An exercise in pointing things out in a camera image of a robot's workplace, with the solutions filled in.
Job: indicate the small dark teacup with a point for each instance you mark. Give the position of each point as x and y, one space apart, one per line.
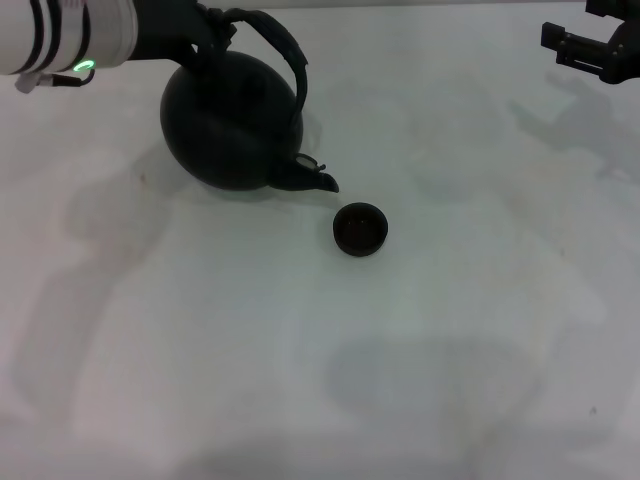
360 230

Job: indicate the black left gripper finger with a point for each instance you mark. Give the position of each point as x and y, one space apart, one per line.
220 30

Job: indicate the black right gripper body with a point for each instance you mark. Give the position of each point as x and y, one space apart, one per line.
625 47

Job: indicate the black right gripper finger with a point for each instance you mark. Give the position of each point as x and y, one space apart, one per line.
575 47
607 7

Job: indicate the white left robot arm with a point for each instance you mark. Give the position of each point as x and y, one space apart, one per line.
55 30

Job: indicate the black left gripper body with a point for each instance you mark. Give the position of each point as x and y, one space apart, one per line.
165 30

